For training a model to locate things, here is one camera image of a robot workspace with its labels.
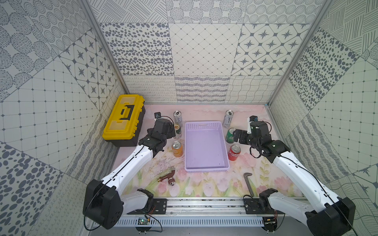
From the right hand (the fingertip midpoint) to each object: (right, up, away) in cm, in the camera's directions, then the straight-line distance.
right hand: (241, 135), depth 80 cm
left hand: (-44, +5, +2) cm, 45 cm away
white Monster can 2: (-3, +9, +18) cm, 21 cm away
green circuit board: (-52, -42, -9) cm, 67 cm away
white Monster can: (-37, +10, +15) cm, 42 cm away
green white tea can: (-37, +3, +13) cm, 39 cm away
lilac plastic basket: (-19, -11, +16) cm, 28 cm away
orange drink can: (-36, -9, +4) cm, 37 cm away
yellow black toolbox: (-69, +4, +6) cm, 70 cm away
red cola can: (-3, -10, +3) cm, 11 cm away
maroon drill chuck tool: (-39, -26, 0) cm, 47 cm away
